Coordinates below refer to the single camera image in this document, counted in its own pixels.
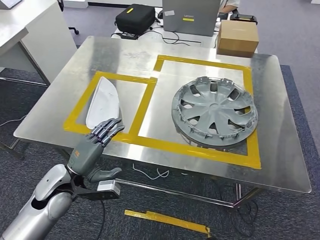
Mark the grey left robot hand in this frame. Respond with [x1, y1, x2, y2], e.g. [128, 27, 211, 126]
[66, 117, 125, 184]

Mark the white curved plastic part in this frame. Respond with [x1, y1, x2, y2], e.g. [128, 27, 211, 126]
[85, 76, 120, 131]

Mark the stainless steel workbench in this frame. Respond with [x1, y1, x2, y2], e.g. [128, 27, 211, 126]
[14, 35, 312, 210]

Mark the yellow double-square tape outline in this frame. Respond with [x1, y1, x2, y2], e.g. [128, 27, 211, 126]
[63, 54, 262, 170]

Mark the yellow floor marking tape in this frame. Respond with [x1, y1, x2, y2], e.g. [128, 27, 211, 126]
[124, 209, 212, 238]

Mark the white office desk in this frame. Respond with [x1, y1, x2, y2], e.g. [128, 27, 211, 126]
[0, 0, 78, 87]

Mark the black office chair base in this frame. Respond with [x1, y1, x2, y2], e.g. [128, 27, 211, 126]
[57, 0, 80, 36]

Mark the black power brick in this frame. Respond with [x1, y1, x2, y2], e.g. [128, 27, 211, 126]
[117, 31, 140, 41]

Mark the black carrying case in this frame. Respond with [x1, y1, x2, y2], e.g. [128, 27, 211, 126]
[115, 3, 156, 36]

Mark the grey wheel hubcap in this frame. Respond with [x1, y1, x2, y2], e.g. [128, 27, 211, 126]
[171, 76, 259, 149]

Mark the grey laptop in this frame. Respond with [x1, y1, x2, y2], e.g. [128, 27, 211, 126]
[162, 0, 221, 37]

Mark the white table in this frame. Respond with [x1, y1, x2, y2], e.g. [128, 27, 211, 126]
[111, 6, 258, 54]

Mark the brown cardboard box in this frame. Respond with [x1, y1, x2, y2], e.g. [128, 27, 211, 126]
[216, 19, 260, 59]

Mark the person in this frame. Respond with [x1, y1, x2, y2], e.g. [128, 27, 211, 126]
[219, 0, 242, 14]

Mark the black flat device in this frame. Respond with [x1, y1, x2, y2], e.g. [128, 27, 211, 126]
[229, 13, 259, 26]

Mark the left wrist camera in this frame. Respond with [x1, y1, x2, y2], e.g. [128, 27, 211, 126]
[72, 178, 122, 201]

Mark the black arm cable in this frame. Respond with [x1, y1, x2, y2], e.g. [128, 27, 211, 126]
[96, 200, 106, 240]

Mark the white coiled cable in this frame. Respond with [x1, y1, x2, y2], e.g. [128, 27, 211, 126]
[132, 163, 170, 181]

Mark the thin white cable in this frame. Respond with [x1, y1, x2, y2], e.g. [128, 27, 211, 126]
[0, 115, 27, 127]

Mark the black laptop cable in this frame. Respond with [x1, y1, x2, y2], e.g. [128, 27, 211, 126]
[138, 26, 202, 46]

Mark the black tangled cable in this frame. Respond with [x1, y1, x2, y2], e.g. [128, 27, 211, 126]
[231, 183, 260, 238]

